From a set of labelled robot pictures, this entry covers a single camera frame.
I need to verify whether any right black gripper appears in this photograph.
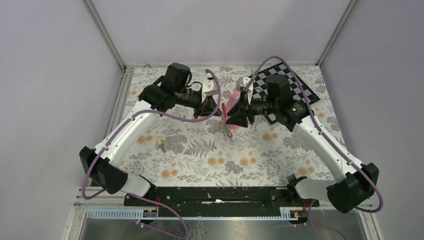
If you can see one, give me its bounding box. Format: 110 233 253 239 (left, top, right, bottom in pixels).
226 91 279 128

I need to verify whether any red tag key bunch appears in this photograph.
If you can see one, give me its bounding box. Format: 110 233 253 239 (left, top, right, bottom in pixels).
219 103 233 139

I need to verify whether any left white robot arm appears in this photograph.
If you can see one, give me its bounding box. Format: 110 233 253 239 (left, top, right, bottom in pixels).
79 62 222 206

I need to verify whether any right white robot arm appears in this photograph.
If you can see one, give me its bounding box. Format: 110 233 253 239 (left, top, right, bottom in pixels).
226 74 381 214

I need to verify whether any pink transparent box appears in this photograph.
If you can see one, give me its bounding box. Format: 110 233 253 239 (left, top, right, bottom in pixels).
223 91 249 130

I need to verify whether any floral table mat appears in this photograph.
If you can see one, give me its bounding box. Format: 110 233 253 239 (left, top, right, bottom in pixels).
119 66 344 187

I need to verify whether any black white checkerboard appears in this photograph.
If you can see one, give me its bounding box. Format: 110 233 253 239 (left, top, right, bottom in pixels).
243 61 321 125

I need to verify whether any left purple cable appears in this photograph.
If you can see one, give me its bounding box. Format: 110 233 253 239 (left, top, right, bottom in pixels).
81 68 222 201

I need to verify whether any purple cable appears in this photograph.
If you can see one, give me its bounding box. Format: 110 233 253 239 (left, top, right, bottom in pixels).
244 55 384 214
81 68 222 201

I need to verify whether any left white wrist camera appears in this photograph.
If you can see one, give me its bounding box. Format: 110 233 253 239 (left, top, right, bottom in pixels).
201 73 218 100

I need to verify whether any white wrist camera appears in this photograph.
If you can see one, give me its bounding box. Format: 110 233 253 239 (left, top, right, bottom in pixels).
201 73 218 100
236 76 254 104

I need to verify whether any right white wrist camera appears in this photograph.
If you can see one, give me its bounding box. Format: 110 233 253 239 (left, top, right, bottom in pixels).
236 76 254 104

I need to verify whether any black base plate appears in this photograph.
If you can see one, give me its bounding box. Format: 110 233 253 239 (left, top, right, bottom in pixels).
124 186 313 218

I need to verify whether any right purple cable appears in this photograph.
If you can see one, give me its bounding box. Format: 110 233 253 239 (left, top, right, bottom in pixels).
244 55 384 214

